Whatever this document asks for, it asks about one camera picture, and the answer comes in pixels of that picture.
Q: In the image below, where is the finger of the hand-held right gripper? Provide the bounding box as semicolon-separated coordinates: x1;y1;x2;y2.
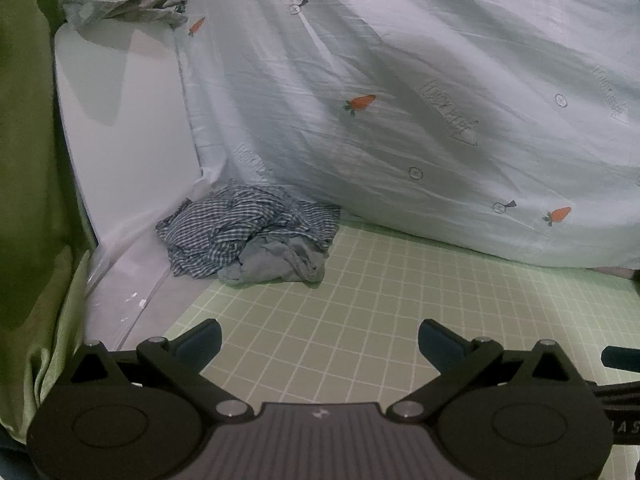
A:
601;345;640;370

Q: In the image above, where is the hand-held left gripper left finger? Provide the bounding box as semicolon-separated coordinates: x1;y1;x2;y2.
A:
65;319;251;420

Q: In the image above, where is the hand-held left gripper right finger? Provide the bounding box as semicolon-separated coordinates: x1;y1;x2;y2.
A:
387;319;583;420

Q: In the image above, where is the blue plaid shirt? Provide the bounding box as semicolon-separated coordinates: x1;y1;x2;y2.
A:
156;180;342;280

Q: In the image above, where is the green grid bed mat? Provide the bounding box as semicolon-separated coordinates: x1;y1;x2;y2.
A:
160;210;640;480

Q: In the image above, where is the grey crumpled garment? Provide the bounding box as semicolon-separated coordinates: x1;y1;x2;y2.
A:
217;232;331;286

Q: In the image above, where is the green curtain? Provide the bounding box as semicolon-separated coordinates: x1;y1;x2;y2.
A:
0;0;98;446

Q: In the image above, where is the carrot print pale quilt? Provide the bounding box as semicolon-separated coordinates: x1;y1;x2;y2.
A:
175;0;640;273

